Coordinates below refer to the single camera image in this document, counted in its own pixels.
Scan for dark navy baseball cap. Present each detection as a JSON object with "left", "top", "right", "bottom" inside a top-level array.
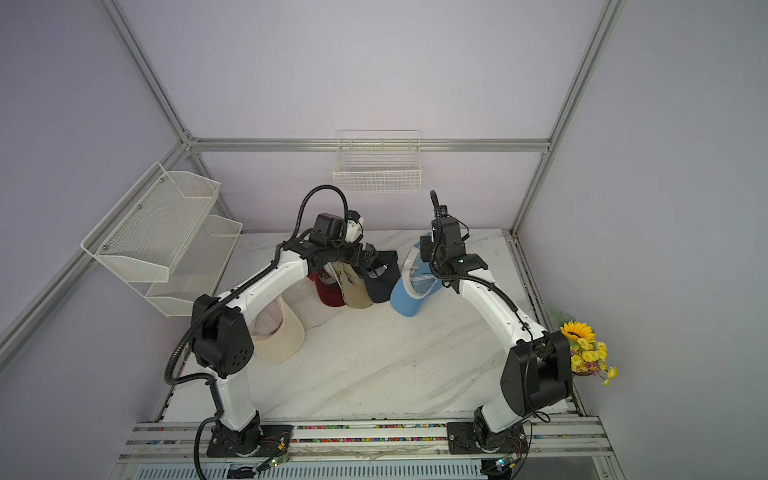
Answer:
[{"left": 361, "top": 250, "right": 401, "bottom": 304}]

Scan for khaki tan baseball cap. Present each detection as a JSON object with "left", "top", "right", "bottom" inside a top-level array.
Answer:
[{"left": 331, "top": 262, "right": 373, "bottom": 309}]

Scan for light blue baseball cap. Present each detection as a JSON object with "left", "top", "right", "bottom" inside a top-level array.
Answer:
[{"left": 390, "top": 243, "right": 442, "bottom": 318}]

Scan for dark red baseball cap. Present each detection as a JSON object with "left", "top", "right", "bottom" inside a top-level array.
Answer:
[{"left": 308, "top": 269, "right": 346, "bottom": 308}]

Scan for beige baseball cap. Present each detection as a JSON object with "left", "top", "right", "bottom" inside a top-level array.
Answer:
[{"left": 250, "top": 296, "right": 305, "bottom": 364}]

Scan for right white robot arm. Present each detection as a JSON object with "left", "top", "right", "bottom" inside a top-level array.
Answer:
[{"left": 420, "top": 215, "right": 573, "bottom": 453}]

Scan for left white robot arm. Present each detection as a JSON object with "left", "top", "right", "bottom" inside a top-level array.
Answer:
[{"left": 165, "top": 214, "right": 376, "bottom": 457}]

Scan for sunflower bouquet in vase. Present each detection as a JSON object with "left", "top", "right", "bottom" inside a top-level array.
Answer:
[{"left": 545, "top": 306, "right": 618, "bottom": 386}]

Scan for white mesh two-tier shelf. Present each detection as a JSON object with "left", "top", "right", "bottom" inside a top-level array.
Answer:
[{"left": 81, "top": 163, "right": 242, "bottom": 317}]

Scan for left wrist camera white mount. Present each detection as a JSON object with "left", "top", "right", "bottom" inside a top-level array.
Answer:
[{"left": 345, "top": 210, "right": 364, "bottom": 244}]

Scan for white wire wall basket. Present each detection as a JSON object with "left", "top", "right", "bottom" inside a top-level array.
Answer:
[{"left": 332, "top": 129, "right": 422, "bottom": 193}]

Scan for aluminium frame rails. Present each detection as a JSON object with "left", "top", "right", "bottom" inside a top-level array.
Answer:
[{"left": 1, "top": 1, "right": 625, "bottom": 378}]

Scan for left black corrugated cable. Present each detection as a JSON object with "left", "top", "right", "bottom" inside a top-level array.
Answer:
[{"left": 163, "top": 184, "right": 350, "bottom": 480}]

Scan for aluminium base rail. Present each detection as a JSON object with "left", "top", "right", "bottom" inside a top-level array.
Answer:
[{"left": 118, "top": 414, "right": 615, "bottom": 463}]

